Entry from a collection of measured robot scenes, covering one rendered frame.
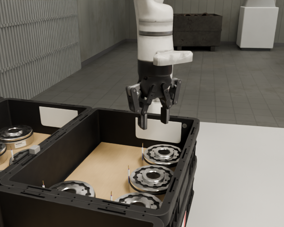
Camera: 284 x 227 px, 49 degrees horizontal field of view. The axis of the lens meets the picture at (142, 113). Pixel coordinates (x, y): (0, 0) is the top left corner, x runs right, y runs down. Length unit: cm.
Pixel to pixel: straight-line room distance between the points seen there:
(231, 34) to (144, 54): 786
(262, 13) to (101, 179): 705
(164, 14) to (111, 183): 38
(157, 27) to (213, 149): 65
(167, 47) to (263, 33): 703
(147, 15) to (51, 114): 46
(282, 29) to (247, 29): 131
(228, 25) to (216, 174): 754
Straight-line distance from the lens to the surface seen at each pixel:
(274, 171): 110
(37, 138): 98
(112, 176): 75
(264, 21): 762
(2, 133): 97
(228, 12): 842
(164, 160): 75
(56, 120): 96
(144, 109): 68
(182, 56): 63
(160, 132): 84
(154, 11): 63
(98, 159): 82
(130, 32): 869
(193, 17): 716
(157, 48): 64
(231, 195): 94
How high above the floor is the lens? 123
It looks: 21 degrees down
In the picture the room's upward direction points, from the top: straight up
